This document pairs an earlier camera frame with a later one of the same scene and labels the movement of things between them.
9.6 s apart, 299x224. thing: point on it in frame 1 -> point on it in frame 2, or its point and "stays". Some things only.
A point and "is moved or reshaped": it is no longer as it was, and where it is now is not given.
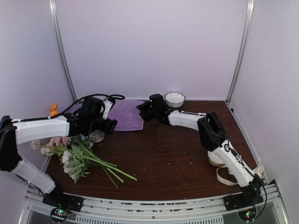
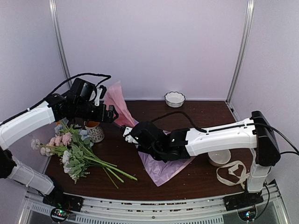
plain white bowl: [215, 159] stays
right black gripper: [143, 107] -> [160, 129]
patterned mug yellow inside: [96, 136] stays
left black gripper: [109, 127] -> [101, 116]
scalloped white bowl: [174, 99] stays
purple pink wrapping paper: [128, 116] is moved or reshaped
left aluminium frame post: [53, 3] stays
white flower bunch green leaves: [79, 157] stays
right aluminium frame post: [245, 41] stays
